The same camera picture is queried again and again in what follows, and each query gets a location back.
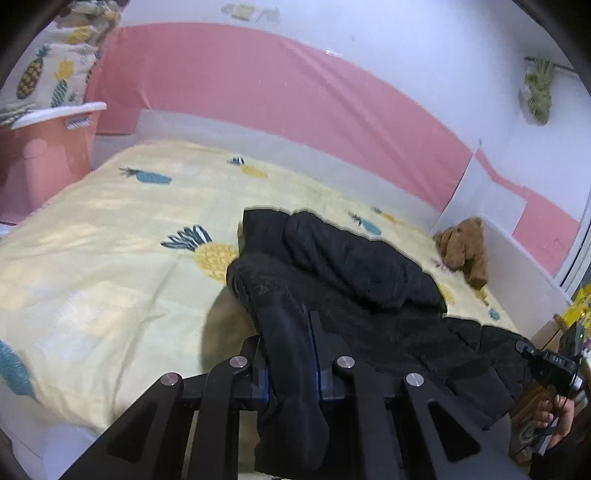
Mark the brown teddy bear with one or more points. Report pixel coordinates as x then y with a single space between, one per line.
464 249

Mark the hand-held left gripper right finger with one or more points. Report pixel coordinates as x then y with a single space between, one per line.
369 397

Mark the pink tub with white rim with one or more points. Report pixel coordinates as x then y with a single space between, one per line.
41 161

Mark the wall sticker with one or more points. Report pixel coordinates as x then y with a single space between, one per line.
251 12

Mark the person's right forearm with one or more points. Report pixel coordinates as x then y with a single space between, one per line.
561 461

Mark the white foam wall sheet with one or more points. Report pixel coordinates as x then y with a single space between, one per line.
485 203

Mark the yellow packet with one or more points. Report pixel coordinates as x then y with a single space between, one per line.
579 307

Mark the yellow pineapple print bed sheet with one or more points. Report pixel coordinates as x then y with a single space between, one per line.
115 258

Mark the black puffer jacket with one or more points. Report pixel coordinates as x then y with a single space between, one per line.
360 286

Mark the pineapple print fabric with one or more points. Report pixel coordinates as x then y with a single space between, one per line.
46 69

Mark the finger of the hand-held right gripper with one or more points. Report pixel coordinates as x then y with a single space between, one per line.
525 348

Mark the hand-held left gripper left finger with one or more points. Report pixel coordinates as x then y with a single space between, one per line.
217 401

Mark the green hanging plush toy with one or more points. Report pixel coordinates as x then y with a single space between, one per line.
539 92

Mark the person's right hand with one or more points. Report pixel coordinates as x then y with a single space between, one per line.
556 422

